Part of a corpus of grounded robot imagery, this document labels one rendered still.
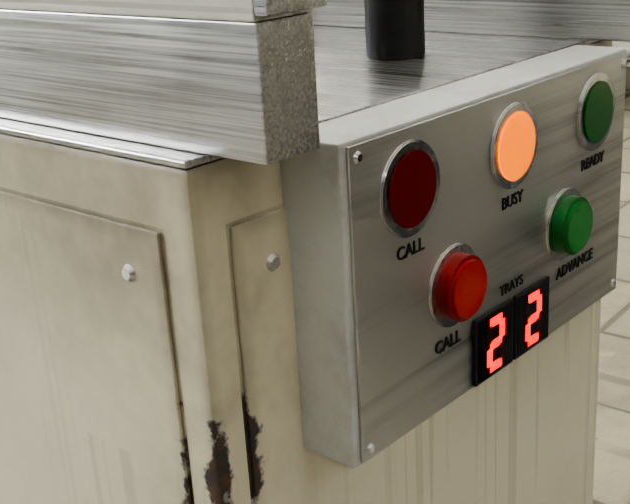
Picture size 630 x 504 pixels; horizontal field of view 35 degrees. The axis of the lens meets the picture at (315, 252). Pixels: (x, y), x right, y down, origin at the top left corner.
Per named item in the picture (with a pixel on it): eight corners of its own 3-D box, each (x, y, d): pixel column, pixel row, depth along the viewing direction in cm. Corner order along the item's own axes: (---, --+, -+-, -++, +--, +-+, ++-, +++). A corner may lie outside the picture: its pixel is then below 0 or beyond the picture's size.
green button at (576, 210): (536, 257, 51) (538, 201, 50) (565, 240, 53) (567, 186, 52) (565, 263, 50) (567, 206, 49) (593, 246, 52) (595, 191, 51)
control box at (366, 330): (297, 447, 43) (274, 134, 39) (565, 277, 60) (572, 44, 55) (362, 474, 41) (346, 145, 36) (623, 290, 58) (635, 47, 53)
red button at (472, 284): (421, 324, 44) (420, 260, 43) (459, 302, 46) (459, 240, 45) (451, 332, 43) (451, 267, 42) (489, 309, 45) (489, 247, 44)
